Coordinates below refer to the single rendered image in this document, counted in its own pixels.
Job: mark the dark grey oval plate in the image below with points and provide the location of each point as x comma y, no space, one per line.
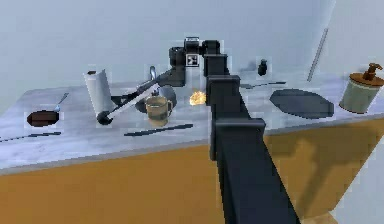
301,104

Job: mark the grey soap dispenser brown pump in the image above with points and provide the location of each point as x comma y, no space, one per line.
359,93

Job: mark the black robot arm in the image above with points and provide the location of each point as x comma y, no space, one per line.
246,166

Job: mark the silver curved tap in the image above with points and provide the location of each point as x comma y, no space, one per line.
152,72

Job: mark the black pepper shaker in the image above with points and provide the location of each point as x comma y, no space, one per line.
262,68

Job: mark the black table knife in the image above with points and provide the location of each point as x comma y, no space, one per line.
40,135
160,130

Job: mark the grey thin wall rod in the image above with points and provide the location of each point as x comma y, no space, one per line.
317,55

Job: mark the yellow orange food lump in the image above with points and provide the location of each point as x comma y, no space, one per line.
197,98

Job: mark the orange cabinet marble worktop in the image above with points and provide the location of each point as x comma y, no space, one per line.
110,186

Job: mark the dark brown bowl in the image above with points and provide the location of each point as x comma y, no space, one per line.
42,118

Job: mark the white paper towel roll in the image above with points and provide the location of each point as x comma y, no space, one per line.
99,91

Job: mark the silver spoon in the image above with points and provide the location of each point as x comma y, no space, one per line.
61,100

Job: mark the dark thin fork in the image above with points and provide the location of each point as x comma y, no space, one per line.
263,84

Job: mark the tan coffee mug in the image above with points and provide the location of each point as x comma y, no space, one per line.
158,110

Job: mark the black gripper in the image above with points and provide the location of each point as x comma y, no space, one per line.
176,66

